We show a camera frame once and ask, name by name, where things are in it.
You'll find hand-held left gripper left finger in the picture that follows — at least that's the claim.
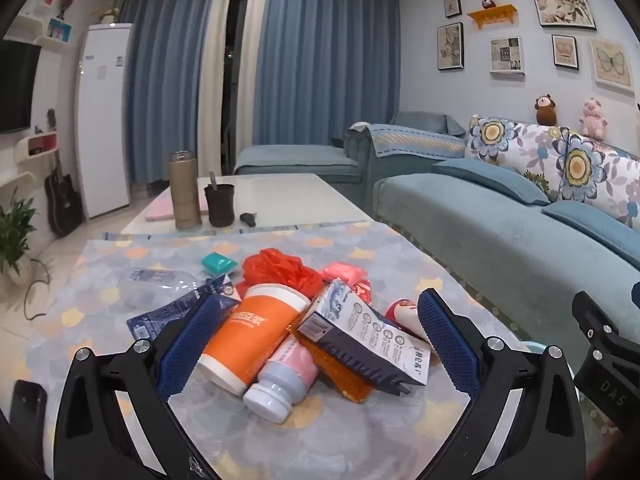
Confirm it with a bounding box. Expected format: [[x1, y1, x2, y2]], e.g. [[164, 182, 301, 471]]
[[54, 294, 236, 480]]

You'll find blue sofa armrest cover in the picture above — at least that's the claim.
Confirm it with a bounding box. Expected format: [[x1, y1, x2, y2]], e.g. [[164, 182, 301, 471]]
[[347, 122, 468, 161]]

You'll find large flower picture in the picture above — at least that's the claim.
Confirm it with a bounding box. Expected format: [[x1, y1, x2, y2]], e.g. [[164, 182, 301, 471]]
[[527, 0, 597, 30]]

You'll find clear plastic bottle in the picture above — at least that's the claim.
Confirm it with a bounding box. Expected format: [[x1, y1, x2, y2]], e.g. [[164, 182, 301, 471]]
[[117, 267, 211, 311]]

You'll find brown plush monkey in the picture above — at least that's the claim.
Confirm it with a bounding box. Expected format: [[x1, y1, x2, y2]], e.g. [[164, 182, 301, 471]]
[[534, 94, 558, 127]]

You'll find blue cushion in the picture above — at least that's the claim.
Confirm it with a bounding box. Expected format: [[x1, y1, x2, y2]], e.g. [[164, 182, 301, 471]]
[[542, 200, 640, 266], [432, 159, 551, 206]]

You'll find dark brown cup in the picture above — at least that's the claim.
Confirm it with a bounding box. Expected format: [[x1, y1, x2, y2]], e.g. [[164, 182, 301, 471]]
[[204, 183, 236, 228]]

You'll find black phone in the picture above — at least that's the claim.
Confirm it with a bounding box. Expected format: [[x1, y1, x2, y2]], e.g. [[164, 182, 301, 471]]
[[10, 380, 48, 446]]

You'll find white pill bottle pink label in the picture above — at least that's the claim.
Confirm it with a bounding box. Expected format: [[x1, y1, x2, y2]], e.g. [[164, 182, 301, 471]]
[[243, 335, 321, 423]]

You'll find white refrigerator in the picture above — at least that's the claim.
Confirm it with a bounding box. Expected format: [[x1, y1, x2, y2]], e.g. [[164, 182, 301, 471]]
[[75, 22, 133, 220]]

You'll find blue curtain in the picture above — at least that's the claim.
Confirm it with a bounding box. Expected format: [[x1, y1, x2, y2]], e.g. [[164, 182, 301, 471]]
[[252, 0, 401, 148], [117, 0, 221, 186]]

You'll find black framed flower picture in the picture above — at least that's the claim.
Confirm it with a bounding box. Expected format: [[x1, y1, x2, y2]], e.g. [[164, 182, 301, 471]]
[[436, 22, 465, 71]]

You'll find butterfly picture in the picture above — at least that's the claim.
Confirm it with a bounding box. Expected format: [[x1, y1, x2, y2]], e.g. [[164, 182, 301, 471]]
[[589, 38, 636, 92]]

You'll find orange wall shelf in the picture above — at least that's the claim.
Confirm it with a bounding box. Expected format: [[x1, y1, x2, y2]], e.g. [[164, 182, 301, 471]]
[[467, 4, 518, 31]]

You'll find pink notebook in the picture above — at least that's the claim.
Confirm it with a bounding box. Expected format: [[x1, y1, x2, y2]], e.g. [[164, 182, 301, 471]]
[[145, 195, 208, 222]]

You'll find blue foil wrapper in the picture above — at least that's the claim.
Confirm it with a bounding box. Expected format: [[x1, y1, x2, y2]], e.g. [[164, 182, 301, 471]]
[[126, 277, 241, 341]]

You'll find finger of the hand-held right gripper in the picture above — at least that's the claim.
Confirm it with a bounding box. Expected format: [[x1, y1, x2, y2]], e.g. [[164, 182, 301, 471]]
[[571, 290, 640, 423]]

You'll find black guitar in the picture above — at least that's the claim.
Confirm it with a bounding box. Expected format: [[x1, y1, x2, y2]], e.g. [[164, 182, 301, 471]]
[[44, 150, 85, 237]]

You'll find white coffee table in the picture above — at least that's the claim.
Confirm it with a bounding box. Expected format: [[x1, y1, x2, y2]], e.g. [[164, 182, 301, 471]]
[[121, 173, 373, 236]]

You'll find crown picture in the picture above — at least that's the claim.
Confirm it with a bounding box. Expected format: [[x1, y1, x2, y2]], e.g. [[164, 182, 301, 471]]
[[551, 34, 580, 71]]

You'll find teal packet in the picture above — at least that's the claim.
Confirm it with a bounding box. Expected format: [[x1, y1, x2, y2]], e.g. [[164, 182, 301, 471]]
[[201, 251, 238, 277]]

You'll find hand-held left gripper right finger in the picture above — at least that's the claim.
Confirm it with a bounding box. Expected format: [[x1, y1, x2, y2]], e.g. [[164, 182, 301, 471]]
[[416, 287, 587, 480]]

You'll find beige thermos flask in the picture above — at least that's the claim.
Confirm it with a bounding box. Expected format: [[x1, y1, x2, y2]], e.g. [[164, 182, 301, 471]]
[[168, 151, 203, 231]]

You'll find white collage picture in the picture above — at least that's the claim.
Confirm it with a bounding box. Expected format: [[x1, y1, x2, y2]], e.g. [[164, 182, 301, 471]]
[[489, 36, 526, 77]]

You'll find white curtain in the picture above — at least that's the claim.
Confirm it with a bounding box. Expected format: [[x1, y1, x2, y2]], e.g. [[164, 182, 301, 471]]
[[235, 0, 271, 151], [200, 0, 236, 178]]

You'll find black television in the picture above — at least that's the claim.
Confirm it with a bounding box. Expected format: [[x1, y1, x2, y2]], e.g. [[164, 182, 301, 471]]
[[0, 40, 42, 135]]

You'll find pink plastic bag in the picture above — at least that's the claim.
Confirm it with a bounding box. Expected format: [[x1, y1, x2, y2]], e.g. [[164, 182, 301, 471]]
[[320, 260, 373, 306]]

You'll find orange translucent wrapper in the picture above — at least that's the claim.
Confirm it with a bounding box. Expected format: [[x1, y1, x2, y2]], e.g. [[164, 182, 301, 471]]
[[295, 305, 373, 403]]

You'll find orange paper cup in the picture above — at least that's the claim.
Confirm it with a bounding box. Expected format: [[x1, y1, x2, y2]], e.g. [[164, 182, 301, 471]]
[[195, 282, 312, 395]]

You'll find dark blue and white carton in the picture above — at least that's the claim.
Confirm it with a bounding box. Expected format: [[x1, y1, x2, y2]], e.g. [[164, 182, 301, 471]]
[[297, 280, 432, 395]]

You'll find small red and white bottle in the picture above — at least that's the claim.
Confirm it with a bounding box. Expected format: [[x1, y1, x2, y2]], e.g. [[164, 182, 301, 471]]
[[385, 299, 431, 341]]

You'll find pink plush pig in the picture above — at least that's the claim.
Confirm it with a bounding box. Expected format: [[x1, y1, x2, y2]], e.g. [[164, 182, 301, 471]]
[[580, 97, 608, 141]]

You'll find black floor cable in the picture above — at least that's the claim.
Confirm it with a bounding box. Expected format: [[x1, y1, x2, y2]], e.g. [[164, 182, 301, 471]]
[[25, 260, 56, 321]]

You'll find blue sofa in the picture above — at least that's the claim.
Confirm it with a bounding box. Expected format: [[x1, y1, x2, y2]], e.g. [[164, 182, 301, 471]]
[[235, 110, 640, 361]]

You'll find floral cushion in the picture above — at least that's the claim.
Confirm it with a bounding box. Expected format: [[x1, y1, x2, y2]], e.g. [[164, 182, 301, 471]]
[[465, 115, 568, 171], [550, 127, 640, 226]]

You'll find orange plastic bag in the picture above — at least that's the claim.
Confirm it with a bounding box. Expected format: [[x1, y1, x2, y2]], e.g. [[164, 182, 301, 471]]
[[241, 247, 325, 306]]

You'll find green potted plant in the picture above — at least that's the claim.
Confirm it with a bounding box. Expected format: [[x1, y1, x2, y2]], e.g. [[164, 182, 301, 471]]
[[0, 190, 38, 286]]

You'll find white and red wall shelf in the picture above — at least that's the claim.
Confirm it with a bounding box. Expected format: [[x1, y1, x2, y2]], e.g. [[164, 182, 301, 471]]
[[15, 132, 58, 161]]

